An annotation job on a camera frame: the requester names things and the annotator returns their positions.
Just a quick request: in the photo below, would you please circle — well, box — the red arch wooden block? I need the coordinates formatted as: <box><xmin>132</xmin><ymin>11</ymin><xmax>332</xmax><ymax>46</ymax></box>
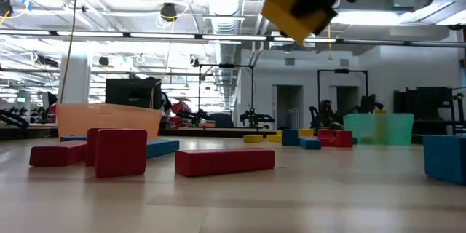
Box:
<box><xmin>85</xmin><ymin>127</ymin><xmax>149</xmax><ymax>178</ymax></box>

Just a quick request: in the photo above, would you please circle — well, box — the person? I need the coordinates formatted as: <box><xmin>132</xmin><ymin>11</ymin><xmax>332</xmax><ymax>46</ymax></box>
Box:
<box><xmin>309</xmin><ymin>100</ymin><xmax>345</xmax><ymax>131</ymax></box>

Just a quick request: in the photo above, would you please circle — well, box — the long ceiling light bar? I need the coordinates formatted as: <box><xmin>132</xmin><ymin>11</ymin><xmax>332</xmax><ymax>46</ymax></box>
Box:
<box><xmin>0</xmin><ymin>28</ymin><xmax>466</xmax><ymax>47</ymax></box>

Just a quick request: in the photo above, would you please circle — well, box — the teal plastic bin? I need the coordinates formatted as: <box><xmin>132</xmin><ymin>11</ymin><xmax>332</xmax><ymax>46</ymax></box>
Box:
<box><xmin>343</xmin><ymin>113</ymin><xmax>414</xmax><ymax>146</ymax></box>

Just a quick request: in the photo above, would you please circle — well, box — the black shelving rack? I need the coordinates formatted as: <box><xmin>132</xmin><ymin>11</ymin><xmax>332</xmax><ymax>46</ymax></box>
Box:
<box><xmin>392</xmin><ymin>86</ymin><xmax>466</xmax><ymax>135</ymax></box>

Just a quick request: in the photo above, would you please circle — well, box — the black ceiling dome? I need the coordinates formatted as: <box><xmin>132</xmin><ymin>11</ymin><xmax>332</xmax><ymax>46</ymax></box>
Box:
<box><xmin>159</xmin><ymin>2</ymin><xmax>178</xmax><ymax>23</ymax></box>

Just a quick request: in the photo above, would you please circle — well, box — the red background object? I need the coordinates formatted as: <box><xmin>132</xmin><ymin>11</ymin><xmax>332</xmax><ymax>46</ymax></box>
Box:
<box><xmin>170</xmin><ymin>100</ymin><xmax>192</xmax><ymax>117</ymax></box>

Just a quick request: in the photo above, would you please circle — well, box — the black monitor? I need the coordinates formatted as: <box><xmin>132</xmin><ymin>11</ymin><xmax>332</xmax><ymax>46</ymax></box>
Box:
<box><xmin>105</xmin><ymin>78</ymin><xmax>163</xmax><ymax>110</ymax></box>

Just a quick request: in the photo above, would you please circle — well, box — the orange plastic bin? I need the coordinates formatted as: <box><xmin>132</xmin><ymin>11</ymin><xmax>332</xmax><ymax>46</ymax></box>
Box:
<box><xmin>56</xmin><ymin>103</ymin><xmax>163</xmax><ymax>142</ymax></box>

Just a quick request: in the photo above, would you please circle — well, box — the white column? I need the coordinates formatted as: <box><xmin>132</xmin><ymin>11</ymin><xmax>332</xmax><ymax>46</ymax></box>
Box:
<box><xmin>58</xmin><ymin>49</ymin><xmax>92</xmax><ymax>106</ymax></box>

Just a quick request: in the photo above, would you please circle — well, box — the black gantry frame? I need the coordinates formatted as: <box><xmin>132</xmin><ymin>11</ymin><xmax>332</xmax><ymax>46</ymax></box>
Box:
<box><xmin>198</xmin><ymin>63</ymin><xmax>255</xmax><ymax>128</ymax></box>
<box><xmin>317</xmin><ymin>68</ymin><xmax>368</xmax><ymax>114</ymax></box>

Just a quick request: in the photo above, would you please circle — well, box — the yellow hanging rope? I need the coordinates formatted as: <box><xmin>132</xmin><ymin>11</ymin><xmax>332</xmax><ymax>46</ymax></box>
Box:
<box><xmin>58</xmin><ymin>0</ymin><xmax>79</xmax><ymax>105</ymax></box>

